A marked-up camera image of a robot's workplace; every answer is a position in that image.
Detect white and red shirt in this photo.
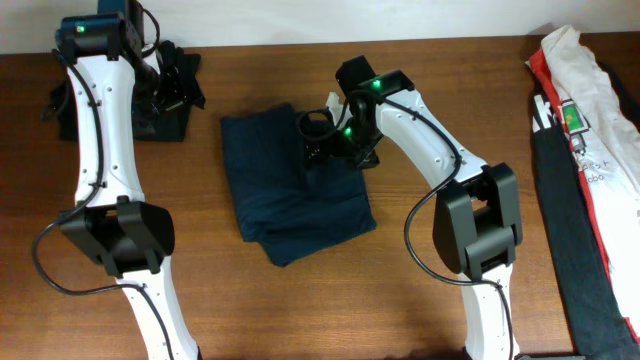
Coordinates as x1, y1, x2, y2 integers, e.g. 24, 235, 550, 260
526, 25, 639, 344

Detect folded black garment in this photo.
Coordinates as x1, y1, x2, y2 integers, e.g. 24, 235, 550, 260
41, 40, 206, 142

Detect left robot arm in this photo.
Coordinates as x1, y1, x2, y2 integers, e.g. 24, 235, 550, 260
54, 1, 205, 359

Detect dark grey garment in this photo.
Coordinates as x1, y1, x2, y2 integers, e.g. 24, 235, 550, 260
530, 76, 639, 360

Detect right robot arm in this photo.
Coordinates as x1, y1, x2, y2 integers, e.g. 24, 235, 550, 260
295, 56, 523, 359

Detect navy blue shorts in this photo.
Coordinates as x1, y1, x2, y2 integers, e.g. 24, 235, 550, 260
220, 103, 377, 267

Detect right black cable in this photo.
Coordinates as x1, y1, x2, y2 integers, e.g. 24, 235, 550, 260
295, 88, 516, 360

